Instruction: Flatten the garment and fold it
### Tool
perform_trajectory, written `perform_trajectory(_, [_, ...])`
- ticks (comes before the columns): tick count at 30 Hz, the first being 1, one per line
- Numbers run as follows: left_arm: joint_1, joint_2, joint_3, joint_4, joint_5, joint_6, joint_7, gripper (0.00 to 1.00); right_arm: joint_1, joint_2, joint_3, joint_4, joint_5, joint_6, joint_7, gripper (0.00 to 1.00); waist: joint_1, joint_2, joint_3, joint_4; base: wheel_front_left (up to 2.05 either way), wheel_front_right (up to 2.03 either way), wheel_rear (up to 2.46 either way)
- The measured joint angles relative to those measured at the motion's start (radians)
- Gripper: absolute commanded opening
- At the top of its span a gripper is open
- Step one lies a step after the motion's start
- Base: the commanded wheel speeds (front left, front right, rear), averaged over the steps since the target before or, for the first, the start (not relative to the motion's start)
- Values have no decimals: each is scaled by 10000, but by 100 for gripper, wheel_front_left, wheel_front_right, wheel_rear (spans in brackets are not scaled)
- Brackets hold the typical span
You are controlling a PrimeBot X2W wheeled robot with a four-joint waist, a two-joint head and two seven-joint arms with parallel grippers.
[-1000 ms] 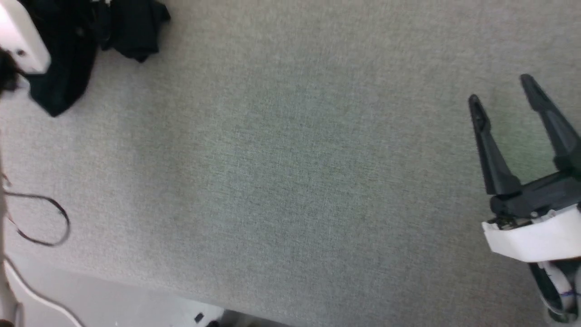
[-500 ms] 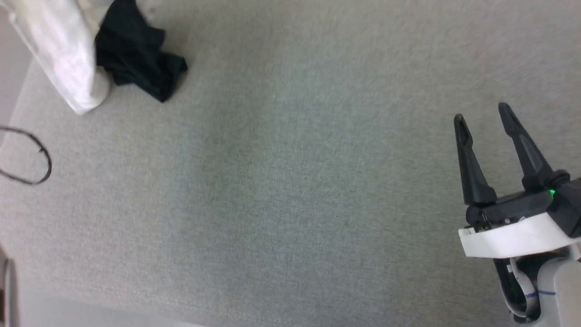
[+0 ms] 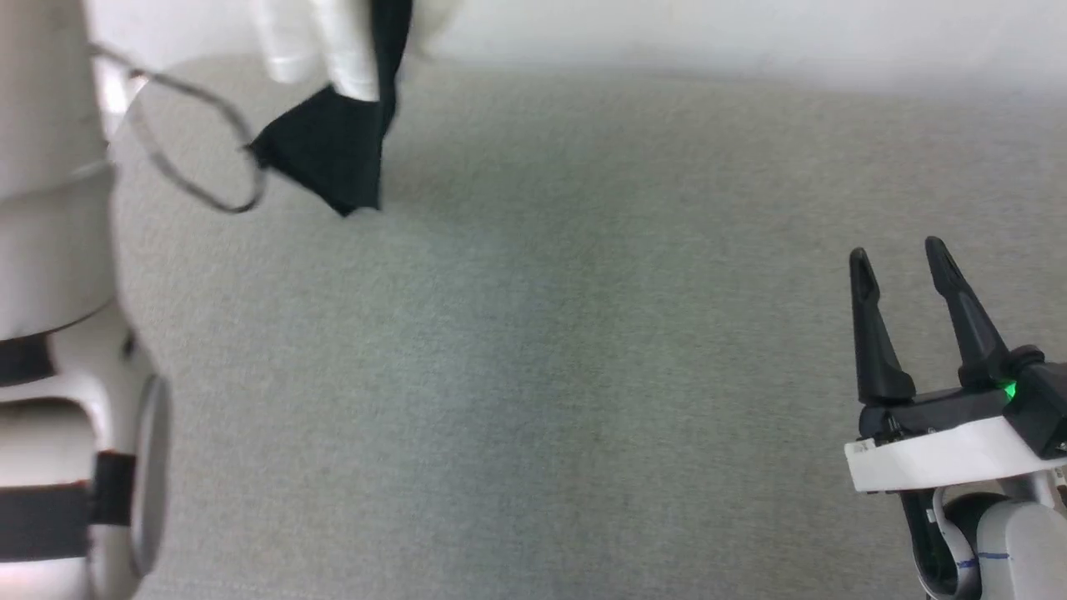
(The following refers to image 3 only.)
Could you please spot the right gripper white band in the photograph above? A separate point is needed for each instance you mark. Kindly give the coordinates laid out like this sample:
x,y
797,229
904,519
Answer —
x,y
942,450

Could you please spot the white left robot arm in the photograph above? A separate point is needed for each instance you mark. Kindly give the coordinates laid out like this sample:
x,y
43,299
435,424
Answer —
x,y
50,250

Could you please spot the black and white raglan shirt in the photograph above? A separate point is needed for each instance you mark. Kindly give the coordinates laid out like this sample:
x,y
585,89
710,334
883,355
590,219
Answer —
x,y
333,150

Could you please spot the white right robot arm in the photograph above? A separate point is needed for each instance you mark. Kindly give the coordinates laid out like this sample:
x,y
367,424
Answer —
x,y
1009,542

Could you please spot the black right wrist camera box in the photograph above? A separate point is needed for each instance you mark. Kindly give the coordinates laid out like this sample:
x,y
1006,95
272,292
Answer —
x,y
1046,408

